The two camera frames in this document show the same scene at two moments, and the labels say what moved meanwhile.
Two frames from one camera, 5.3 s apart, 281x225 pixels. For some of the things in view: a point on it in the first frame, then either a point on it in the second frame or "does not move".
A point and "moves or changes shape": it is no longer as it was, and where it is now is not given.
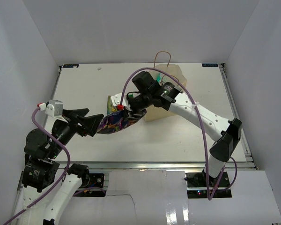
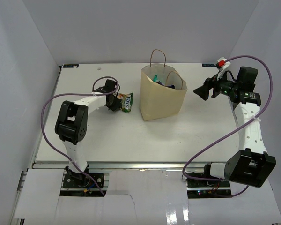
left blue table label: x=70 y=65 does not move
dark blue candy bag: x=116 y=121 moves or changes shape
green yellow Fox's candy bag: x=111 y=107 moves or changes shape
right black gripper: x=134 y=114 to x=203 y=91
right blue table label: x=210 y=65 does not move
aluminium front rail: x=156 y=164 does not move
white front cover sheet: x=160 y=198 does not move
